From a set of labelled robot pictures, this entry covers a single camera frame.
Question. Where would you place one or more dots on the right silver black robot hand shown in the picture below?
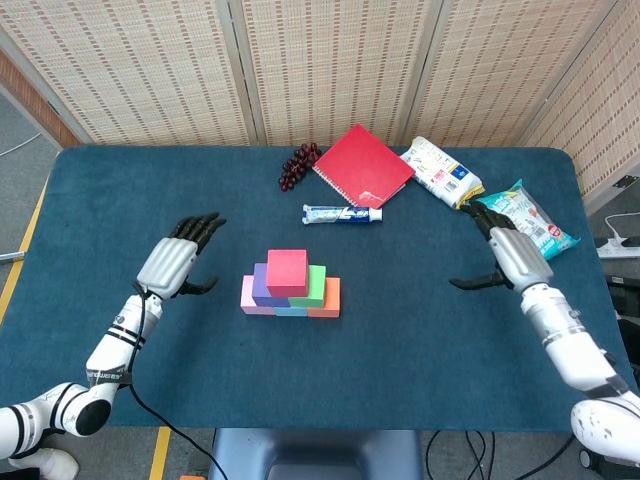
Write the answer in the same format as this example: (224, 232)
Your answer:
(520, 257)

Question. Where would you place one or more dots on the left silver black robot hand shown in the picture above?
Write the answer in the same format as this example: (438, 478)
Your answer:
(167, 265)

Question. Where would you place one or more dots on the pink foam cube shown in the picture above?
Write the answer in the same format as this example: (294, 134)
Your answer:
(246, 295)

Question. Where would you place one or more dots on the purple foam cube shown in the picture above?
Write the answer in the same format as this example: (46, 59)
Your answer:
(260, 290)

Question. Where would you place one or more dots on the red foam cube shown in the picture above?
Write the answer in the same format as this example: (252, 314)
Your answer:
(286, 272)

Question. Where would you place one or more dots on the light blue foam cube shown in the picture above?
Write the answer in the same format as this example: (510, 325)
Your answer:
(291, 311)

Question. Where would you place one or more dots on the green foam cube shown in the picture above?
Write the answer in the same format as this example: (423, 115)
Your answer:
(315, 290)

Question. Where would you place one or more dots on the orange foam cube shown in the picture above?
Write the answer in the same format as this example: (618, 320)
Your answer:
(330, 300)

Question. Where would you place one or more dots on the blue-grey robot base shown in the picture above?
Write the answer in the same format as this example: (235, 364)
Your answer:
(315, 455)

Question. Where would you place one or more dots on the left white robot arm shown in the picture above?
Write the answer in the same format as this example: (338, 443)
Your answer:
(90, 380)

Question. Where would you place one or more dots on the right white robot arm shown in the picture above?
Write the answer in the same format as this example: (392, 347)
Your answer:
(575, 350)

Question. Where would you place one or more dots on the teal clear snack bag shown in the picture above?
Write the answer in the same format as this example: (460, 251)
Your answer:
(535, 225)

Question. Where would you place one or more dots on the teal felt table cloth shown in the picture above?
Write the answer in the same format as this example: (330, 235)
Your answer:
(150, 225)

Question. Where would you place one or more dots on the white power strip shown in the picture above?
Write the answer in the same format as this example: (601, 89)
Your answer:
(615, 250)

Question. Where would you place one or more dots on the black equipment case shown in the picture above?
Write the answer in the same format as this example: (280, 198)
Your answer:
(625, 297)

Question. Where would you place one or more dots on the white yellow-edged snack bag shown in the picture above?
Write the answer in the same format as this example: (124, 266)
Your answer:
(440, 172)

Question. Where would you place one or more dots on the silver metal rod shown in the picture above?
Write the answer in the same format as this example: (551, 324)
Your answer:
(12, 257)

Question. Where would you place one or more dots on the dark red grape bunch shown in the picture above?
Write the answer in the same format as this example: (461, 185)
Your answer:
(297, 167)

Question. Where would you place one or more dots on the blue white toothpaste tube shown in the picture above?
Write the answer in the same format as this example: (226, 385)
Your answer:
(340, 215)

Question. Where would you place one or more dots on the red spiral notebook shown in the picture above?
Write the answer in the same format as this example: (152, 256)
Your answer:
(362, 165)

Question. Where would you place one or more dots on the woven bamboo folding screen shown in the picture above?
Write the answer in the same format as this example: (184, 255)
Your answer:
(325, 65)

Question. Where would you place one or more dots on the black screen hinge bracket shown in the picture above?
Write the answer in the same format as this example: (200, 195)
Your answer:
(625, 182)

